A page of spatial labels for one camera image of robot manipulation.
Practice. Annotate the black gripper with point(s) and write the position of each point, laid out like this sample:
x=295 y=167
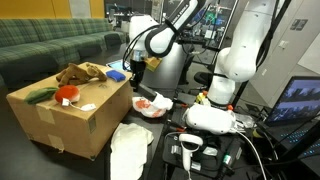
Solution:
x=137 y=68

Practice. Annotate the blue sponge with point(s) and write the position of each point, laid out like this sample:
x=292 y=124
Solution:
x=115 y=75

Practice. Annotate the grey whiteboard eraser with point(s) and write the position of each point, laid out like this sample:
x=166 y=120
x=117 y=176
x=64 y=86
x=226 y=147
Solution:
x=146 y=92

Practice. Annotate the white orange plastic bag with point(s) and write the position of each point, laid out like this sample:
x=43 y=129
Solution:
x=152 y=109

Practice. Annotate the brown plush toy animal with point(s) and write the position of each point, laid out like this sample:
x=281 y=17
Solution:
x=75 y=75

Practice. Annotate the white towel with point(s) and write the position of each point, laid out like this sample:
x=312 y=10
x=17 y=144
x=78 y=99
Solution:
x=129 y=151

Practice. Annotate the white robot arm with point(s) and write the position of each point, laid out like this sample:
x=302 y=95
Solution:
x=236 y=63

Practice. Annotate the cardboard box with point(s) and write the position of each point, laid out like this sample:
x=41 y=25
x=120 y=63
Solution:
x=82 y=129

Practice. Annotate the tablet device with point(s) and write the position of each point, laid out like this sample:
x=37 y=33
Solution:
x=119 y=65

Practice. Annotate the white VR headset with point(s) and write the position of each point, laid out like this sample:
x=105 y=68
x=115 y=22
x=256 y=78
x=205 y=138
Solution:
x=210 y=119

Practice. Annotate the white VR controller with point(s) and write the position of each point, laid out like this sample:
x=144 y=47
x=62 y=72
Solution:
x=190 y=143

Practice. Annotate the green plush vegetable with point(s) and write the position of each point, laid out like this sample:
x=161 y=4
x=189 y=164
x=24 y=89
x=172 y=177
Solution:
x=40 y=95

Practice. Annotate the green plaid sofa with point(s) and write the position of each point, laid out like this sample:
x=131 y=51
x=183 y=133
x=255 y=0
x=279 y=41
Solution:
x=60 y=38

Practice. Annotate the laptop computer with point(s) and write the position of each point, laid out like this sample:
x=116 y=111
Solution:
x=291 y=116

